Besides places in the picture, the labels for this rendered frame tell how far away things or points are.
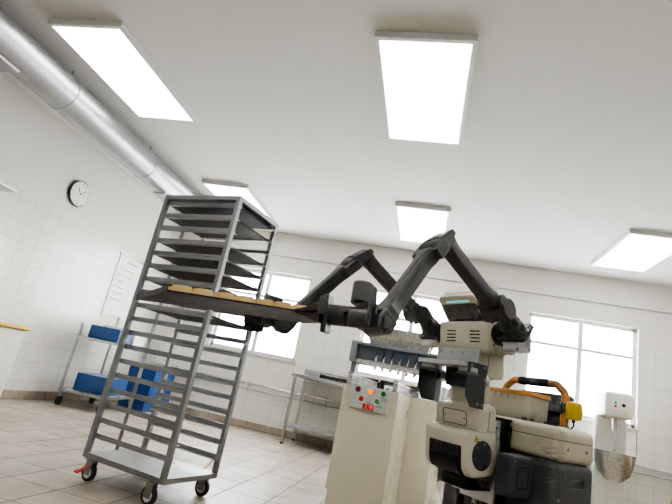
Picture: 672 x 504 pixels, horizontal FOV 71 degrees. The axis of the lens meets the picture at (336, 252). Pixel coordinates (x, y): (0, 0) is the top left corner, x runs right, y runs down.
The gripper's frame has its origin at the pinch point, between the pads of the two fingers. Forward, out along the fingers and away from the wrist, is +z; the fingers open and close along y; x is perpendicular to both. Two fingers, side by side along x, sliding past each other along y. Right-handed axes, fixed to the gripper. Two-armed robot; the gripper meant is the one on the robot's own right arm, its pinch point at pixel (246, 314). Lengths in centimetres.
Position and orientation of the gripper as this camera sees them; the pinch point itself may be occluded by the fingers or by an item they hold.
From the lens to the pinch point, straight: 167.6
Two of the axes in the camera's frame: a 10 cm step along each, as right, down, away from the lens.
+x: 9.7, 0.7, -2.4
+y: 1.2, -9.7, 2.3
